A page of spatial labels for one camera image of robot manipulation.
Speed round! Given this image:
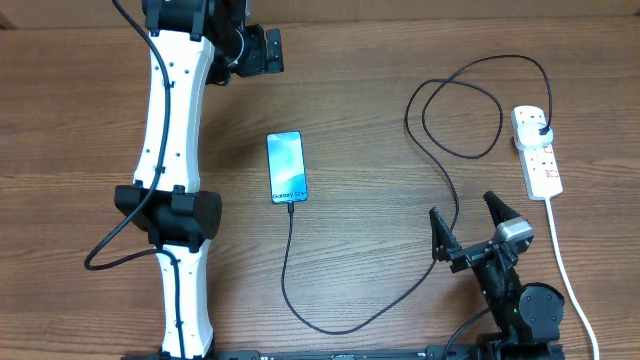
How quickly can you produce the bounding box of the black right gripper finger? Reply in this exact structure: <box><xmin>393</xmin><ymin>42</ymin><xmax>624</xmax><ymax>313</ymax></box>
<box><xmin>483</xmin><ymin>191</ymin><xmax>522</xmax><ymax>229</ymax></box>
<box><xmin>429</xmin><ymin>207</ymin><xmax>462</xmax><ymax>262</ymax></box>

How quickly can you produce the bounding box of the black USB charging cable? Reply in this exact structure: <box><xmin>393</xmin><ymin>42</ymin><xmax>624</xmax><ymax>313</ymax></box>
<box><xmin>280</xmin><ymin>54</ymin><xmax>554</xmax><ymax>336</ymax></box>

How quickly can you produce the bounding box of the Samsung Galaxy smartphone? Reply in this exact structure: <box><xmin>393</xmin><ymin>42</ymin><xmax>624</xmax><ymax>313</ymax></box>
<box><xmin>266</xmin><ymin>131</ymin><xmax>308</xmax><ymax>204</ymax></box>

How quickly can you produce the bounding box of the white power strip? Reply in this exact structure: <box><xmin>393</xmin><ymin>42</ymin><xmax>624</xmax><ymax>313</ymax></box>
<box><xmin>511</xmin><ymin>105</ymin><xmax>600</xmax><ymax>360</ymax></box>

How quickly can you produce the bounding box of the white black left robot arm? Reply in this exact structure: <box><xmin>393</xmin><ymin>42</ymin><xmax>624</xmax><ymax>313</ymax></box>
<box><xmin>114</xmin><ymin>0</ymin><xmax>284</xmax><ymax>359</ymax></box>

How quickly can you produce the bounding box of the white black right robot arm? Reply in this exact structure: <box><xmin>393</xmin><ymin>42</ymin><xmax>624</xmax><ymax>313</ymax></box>
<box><xmin>425</xmin><ymin>191</ymin><xmax>565</xmax><ymax>360</ymax></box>

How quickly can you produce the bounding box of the white charger plug adapter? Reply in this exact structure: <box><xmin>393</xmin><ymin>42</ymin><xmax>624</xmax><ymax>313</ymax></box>
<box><xmin>514</xmin><ymin>123</ymin><xmax>554</xmax><ymax>151</ymax></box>

